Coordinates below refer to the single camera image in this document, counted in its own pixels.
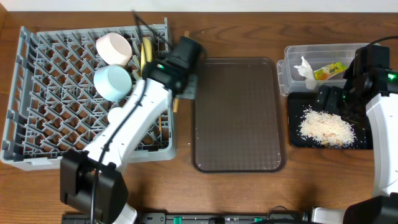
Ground pile of cooked rice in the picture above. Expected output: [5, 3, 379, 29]
[298, 108, 356, 147]

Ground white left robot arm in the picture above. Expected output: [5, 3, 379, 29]
[60, 58, 197, 223]

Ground blue bowl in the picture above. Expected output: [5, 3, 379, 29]
[93, 65, 132, 102]

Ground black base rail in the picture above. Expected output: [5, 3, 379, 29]
[60, 206, 312, 224]

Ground yellow green snack wrapper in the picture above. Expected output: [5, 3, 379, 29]
[314, 62, 348, 80]

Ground dark brown serving tray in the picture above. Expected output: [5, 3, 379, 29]
[192, 58, 287, 174]

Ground black waste tray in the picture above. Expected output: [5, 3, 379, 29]
[287, 92, 373, 149]

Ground white paper cup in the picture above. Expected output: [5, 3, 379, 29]
[107, 107, 123, 124]

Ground yellow plate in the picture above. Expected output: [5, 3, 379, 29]
[141, 37, 154, 76]

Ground clear plastic bin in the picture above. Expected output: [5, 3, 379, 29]
[277, 43, 366, 96]

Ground grey dishwasher rack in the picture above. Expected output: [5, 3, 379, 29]
[1, 23, 170, 170]

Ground crumpled white tissue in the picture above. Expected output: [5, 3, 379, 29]
[294, 56, 317, 90]

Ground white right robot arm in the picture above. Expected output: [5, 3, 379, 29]
[310, 70, 397, 224]

